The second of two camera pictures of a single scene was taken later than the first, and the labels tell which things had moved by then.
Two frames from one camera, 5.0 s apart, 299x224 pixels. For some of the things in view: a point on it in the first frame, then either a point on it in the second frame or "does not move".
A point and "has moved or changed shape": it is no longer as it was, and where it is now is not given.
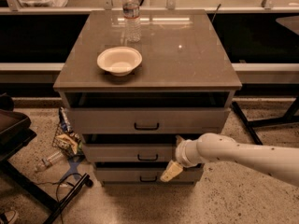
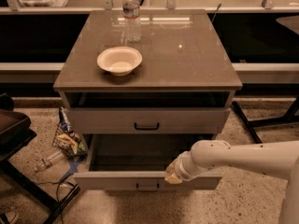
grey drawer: x=122 y=153 has moved or changed shape
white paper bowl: x=120 y=61 does not move
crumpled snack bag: x=67 y=138 does not move
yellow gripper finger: x=178 y=140 → x=171 y=168
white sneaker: x=10 y=216 does not move
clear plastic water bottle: x=131 y=8 does not move
